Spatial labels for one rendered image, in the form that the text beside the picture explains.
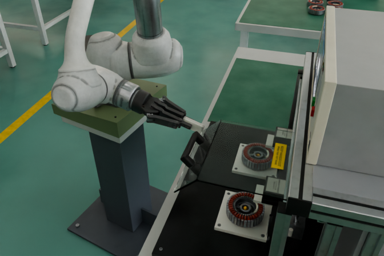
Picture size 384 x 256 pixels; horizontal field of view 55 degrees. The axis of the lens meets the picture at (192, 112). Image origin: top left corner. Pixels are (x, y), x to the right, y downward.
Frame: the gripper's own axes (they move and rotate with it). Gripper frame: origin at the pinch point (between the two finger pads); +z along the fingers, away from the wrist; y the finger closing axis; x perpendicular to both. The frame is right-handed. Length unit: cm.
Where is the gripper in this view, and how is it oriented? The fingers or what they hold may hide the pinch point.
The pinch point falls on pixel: (192, 124)
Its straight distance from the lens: 116.2
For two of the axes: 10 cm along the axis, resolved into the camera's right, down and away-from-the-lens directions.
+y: -3.5, 5.5, -7.6
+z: 9.1, 4.0, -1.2
